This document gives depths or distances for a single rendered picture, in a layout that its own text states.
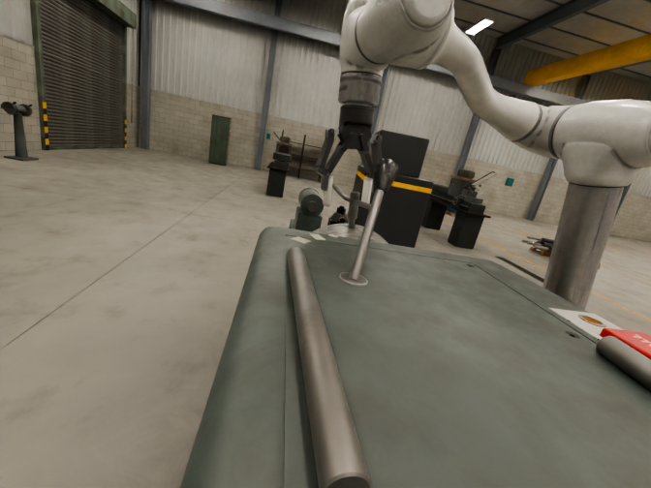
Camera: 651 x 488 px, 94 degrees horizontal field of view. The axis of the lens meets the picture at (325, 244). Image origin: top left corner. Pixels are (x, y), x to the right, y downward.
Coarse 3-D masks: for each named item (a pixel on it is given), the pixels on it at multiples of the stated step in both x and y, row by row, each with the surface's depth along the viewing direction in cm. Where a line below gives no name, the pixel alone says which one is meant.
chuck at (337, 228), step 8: (336, 224) 76; (344, 224) 76; (320, 232) 73; (328, 232) 70; (336, 232) 69; (344, 232) 69; (352, 232) 69; (360, 232) 69; (376, 232) 78; (384, 240) 72
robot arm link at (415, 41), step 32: (384, 0) 45; (416, 0) 42; (448, 0) 42; (384, 32) 47; (416, 32) 44; (448, 32) 48; (416, 64) 53; (448, 64) 54; (480, 64) 57; (480, 96) 66; (512, 128) 77
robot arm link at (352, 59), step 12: (360, 0) 58; (348, 12) 60; (360, 12) 55; (348, 24) 59; (348, 36) 59; (348, 48) 60; (348, 60) 61; (360, 60) 59; (348, 72) 63; (360, 72) 62; (372, 72) 62
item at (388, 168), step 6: (378, 162) 41; (384, 162) 40; (390, 162) 40; (378, 168) 40; (384, 168) 40; (390, 168) 40; (396, 168) 40; (378, 174) 40; (384, 174) 40; (390, 174) 40; (396, 174) 41; (378, 180) 40; (384, 180) 40; (390, 180) 40; (378, 186) 40; (384, 186) 40
